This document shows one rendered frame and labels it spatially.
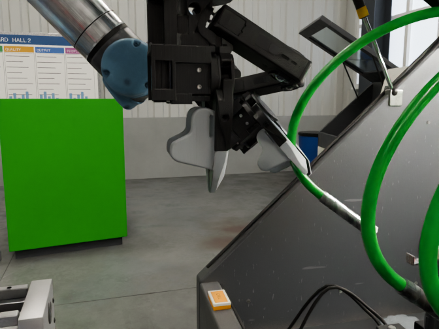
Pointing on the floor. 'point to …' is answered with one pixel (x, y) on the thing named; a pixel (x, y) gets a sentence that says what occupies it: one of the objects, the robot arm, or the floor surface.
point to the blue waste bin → (309, 143)
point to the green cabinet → (63, 174)
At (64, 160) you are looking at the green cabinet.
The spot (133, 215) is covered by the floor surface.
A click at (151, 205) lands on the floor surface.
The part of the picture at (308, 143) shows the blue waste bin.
